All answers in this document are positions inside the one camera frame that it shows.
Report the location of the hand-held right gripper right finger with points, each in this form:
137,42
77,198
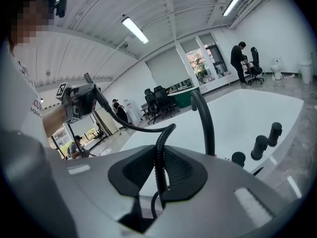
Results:
223,207

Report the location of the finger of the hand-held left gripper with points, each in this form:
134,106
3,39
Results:
88,105
84,89

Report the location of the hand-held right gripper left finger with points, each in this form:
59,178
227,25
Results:
74,195

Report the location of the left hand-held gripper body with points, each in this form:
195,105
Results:
71,108

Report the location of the white bathtub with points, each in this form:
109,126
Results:
242,113

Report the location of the person's left forearm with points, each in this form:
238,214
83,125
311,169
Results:
53,123

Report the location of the white water dispenser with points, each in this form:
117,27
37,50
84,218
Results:
131,110

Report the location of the black faucet knob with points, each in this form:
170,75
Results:
275,134
259,147
238,159

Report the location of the person's white printed shirt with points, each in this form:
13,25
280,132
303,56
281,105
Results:
22,95

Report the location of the black office chair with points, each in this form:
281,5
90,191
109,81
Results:
255,66
151,105
166,100

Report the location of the long ceiling light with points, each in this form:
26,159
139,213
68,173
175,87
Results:
232,4
135,30

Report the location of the black curved faucet spout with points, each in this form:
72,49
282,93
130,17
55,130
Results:
209,128

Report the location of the white roller blind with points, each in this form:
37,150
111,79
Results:
168,68

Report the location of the person's head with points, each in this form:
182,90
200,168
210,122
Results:
29,21

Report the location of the green reception desk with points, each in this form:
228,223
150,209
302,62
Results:
184,99

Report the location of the glass window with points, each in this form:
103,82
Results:
208,63

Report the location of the white toilet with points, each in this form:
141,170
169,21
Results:
276,68

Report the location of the white trash bin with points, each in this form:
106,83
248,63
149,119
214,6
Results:
306,72

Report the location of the black head-worn camera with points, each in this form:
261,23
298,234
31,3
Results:
62,4

